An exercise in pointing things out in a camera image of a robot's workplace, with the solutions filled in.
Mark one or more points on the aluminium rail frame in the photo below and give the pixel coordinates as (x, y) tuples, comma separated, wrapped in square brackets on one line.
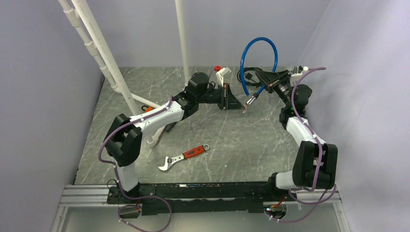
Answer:
[(79, 196)]

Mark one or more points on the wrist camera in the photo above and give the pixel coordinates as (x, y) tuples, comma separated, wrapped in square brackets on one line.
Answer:
[(298, 71), (221, 73)]

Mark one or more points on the orange black padlock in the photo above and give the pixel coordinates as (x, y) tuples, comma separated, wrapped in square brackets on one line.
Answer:
[(146, 108)]

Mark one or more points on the silver lock keys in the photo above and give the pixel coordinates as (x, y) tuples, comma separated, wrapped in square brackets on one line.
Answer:
[(245, 109)]

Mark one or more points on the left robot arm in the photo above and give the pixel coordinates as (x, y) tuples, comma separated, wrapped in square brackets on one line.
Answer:
[(124, 138)]

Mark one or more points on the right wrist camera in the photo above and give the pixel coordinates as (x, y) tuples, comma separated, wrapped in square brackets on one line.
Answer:
[(298, 71)]

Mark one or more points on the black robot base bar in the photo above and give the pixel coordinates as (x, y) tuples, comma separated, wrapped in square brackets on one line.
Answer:
[(158, 198)]

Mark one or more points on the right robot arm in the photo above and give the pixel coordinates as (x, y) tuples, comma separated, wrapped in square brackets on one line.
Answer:
[(316, 160)]

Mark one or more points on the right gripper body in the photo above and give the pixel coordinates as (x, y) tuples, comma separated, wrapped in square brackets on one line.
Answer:
[(281, 85)]

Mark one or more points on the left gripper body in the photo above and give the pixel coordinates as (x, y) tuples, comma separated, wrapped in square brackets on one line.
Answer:
[(222, 100)]

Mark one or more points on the blue cable lock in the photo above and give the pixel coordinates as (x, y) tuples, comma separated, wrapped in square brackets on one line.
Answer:
[(260, 51)]

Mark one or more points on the red handled adjustable wrench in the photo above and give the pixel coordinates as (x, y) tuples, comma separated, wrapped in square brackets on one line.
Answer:
[(170, 161)]

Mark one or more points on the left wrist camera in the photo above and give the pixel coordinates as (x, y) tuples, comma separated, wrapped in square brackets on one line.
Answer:
[(221, 73)]

